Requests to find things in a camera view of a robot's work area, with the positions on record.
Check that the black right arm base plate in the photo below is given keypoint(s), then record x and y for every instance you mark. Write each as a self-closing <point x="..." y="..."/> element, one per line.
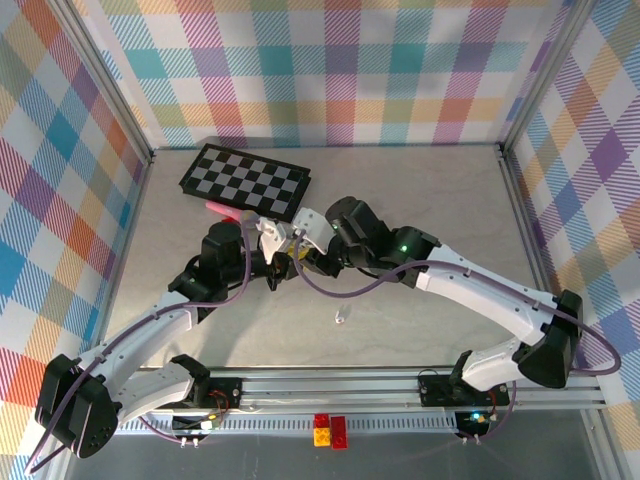
<point x="435" y="390"/>

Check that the small red toy brick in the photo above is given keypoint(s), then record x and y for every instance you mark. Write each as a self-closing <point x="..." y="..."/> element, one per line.
<point x="322" y="419"/>

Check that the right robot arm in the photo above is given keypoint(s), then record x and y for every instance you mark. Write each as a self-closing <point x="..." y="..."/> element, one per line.
<point x="480" y="295"/>

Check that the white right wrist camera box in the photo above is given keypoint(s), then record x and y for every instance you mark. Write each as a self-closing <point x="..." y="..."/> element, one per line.
<point x="312" y="225"/>

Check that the black white chessboard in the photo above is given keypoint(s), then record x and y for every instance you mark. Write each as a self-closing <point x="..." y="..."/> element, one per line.
<point x="240" y="175"/>

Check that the pink toy microphone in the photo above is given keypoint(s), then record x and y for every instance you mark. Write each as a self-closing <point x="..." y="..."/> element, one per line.
<point x="220" y="207"/>

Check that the electronics board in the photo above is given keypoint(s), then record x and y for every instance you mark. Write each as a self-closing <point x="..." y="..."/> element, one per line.
<point x="200" y="425"/>
<point x="475" y="417"/>

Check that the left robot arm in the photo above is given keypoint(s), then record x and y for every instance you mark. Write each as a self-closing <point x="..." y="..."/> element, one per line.
<point x="145" y="330"/>

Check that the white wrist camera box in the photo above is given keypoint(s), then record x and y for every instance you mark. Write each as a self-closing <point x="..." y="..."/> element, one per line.
<point x="312" y="225"/>
<point x="272" y="240"/>

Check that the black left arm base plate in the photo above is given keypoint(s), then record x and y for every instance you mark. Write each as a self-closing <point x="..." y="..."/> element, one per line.
<point x="225" y="390"/>

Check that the aluminium right frame post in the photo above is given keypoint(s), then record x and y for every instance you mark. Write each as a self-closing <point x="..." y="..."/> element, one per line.
<point x="545" y="80"/>

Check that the left electronics board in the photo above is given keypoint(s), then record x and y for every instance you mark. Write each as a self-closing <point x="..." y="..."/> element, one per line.
<point x="200" y="425"/>

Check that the right electronics board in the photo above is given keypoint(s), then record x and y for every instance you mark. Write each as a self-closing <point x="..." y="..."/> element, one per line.
<point x="475" y="417"/>

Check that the yellow toy brick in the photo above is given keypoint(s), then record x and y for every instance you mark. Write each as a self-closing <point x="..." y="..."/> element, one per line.
<point x="321" y="436"/>

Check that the long red toy brick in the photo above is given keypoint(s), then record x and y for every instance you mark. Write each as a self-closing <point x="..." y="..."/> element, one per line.
<point x="339" y="431"/>

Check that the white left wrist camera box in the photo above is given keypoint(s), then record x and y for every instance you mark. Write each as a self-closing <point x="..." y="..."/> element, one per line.
<point x="272" y="240"/>

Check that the aluminium left side rail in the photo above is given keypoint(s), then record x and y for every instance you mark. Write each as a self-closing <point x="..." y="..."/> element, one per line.
<point x="129" y="220"/>

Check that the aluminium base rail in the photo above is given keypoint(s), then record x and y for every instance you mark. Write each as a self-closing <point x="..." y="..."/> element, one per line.
<point x="325" y="387"/>

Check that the aluminium right side rail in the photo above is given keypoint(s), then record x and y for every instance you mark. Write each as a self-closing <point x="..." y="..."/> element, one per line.
<point x="537" y="250"/>

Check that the white stem earbud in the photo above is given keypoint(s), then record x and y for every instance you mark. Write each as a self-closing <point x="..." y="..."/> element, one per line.
<point x="341" y="315"/>

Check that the aluminium left frame post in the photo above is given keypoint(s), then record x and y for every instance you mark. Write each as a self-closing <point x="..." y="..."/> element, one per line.
<point x="100" y="85"/>

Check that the aluminium frame post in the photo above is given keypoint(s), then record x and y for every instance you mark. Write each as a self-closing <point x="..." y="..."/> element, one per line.
<point x="100" y="85"/>
<point x="545" y="80"/>

